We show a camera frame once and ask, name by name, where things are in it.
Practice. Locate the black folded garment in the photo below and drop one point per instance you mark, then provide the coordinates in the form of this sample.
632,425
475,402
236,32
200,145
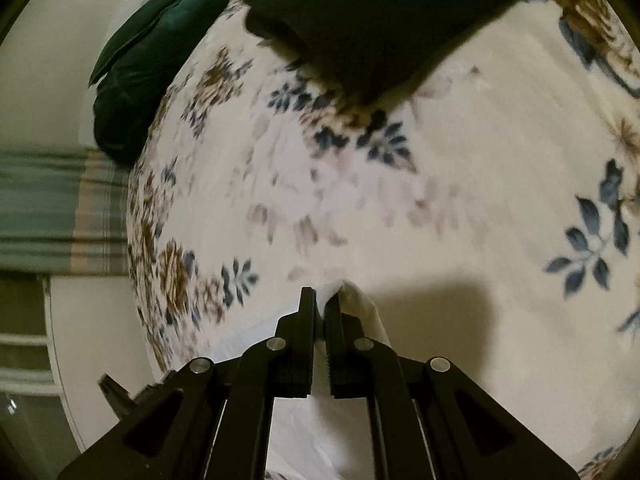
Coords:
369,46

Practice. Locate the floral bed blanket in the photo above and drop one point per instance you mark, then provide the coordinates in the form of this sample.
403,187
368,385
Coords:
489,212

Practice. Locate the white cloth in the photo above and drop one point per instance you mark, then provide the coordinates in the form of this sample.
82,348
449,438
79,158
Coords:
318,437

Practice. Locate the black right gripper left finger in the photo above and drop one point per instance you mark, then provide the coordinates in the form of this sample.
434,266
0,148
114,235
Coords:
210,420

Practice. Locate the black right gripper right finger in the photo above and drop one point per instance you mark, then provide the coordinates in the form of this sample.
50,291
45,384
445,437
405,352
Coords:
428,420

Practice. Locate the grey-green striped curtain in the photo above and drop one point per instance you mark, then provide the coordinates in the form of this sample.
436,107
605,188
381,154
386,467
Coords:
63,212

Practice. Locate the dark green pillow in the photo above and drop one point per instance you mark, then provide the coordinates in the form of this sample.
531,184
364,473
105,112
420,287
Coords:
136,66

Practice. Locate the window with white frame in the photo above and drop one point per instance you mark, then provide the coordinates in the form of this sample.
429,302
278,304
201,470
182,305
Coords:
31,395

